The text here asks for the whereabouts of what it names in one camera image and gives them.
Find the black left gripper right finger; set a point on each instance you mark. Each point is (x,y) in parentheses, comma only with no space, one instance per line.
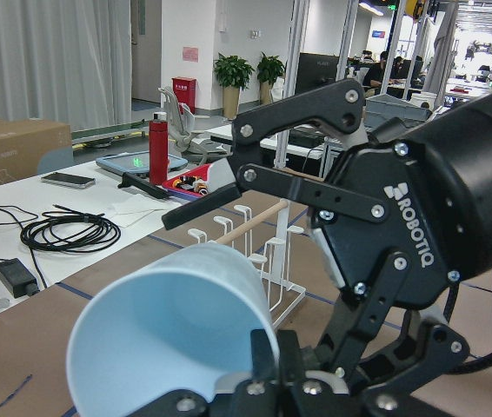
(291,366)

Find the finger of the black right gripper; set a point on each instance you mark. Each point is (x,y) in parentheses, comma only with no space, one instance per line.
(281,160)
(425,348)

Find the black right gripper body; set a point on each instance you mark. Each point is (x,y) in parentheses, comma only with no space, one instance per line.
(439,197)

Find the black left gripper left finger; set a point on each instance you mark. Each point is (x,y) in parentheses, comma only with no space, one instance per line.
(263,360)

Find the light blue plastic cup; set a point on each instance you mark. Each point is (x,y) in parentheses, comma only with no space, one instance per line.
(183,321)

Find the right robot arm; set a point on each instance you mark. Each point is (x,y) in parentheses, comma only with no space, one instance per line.
(322,392)

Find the red parts tray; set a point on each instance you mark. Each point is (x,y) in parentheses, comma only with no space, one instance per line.
(197,182)

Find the red water bottle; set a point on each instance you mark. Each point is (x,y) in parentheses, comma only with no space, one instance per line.
(158,137)

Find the black power adapter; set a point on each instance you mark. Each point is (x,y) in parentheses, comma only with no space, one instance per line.
(17,278)

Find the black smartphone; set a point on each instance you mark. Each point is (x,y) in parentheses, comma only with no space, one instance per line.
(69,180)

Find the cardboard box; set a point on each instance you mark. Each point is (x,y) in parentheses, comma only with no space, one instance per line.
(32,147)

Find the white wire cup rack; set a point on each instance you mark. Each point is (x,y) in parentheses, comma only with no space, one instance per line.
(272,259)

